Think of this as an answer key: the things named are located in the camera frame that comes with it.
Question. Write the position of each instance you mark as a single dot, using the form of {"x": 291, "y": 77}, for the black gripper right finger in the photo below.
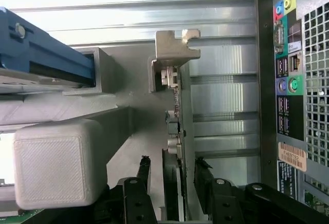
{"x": 223, "y": 203}

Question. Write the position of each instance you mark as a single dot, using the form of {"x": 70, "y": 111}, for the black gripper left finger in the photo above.
{"x": 136, "y": 201}

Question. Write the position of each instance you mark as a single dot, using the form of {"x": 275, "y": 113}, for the orange barcode sticker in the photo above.
{"x": 293, "y": 156}

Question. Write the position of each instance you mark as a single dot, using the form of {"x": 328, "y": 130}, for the grey 3D-printed parts rack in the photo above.
{"x": 59, "y": 162}

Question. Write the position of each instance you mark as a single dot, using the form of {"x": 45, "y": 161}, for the open black PC case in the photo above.
{"x": 290, "y": 93}

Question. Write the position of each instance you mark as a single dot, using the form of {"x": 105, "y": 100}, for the hard disk in blue carrier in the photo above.
{"x": 43, "y": 46}

